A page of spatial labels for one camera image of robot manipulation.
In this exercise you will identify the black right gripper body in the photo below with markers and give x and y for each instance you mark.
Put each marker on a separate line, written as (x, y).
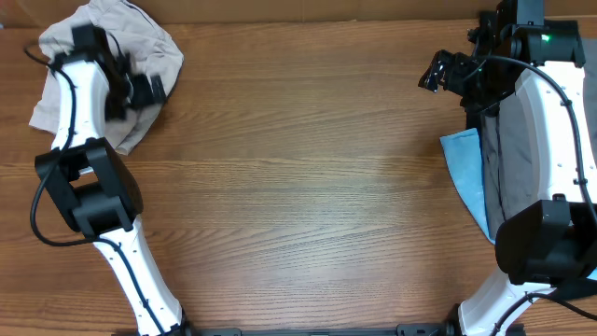
(484, 89)

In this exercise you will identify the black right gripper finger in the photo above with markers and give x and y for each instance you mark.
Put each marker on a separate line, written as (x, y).
(443, 60)
(430, 79)

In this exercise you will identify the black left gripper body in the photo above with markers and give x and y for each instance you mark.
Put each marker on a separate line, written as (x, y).
(143, 96)

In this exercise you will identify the beige shorts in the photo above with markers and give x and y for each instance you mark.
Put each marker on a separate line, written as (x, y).
(152, 49)

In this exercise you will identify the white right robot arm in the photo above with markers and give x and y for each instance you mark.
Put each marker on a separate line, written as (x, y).
(548, 249)

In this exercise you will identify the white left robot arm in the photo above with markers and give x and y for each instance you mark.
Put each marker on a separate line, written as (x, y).
(88, 182)

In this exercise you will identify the black garment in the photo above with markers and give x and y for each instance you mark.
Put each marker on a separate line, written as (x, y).
(522, 89)

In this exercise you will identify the grey shorts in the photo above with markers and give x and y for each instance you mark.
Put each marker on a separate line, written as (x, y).
(536, 108)

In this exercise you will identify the blue cloth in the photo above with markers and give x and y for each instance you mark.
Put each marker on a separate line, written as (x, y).
(466, 177)

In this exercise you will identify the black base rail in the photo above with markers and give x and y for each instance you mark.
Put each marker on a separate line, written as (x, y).
(317, 330)

